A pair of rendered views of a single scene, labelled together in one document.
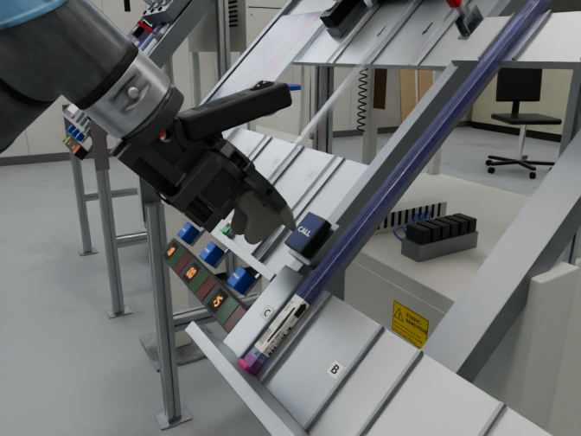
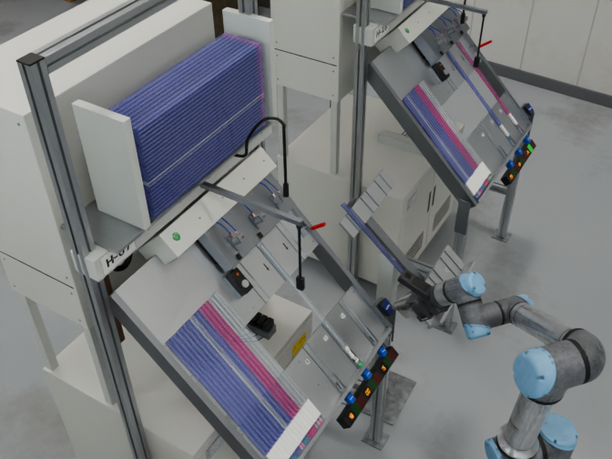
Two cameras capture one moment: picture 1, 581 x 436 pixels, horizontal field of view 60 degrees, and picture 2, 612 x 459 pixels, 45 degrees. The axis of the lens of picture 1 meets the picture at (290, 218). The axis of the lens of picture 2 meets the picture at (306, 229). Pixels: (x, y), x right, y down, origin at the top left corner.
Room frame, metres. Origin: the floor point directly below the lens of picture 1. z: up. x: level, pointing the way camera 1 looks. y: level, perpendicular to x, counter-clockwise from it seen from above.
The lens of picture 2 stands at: (1.59, 1.35, 2.60)
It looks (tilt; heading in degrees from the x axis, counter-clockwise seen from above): 41 degrees down; 242
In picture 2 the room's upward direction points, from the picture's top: 1 degrees counter-clockwise
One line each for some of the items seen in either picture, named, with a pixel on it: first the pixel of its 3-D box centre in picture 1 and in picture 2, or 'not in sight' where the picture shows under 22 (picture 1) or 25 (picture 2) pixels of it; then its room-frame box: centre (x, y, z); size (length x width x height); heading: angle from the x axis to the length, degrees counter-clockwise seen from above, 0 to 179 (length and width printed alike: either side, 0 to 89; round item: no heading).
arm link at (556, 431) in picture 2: not in sight; (552, 440); (0.39, 0.60, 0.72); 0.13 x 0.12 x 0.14; 169
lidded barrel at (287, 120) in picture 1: (276, 118); not in sight; (5.40, 0.15, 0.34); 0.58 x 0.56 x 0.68; 27
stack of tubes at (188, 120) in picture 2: not in sight; (191, 120); (1.06, -0.29, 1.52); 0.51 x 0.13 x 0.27; 30
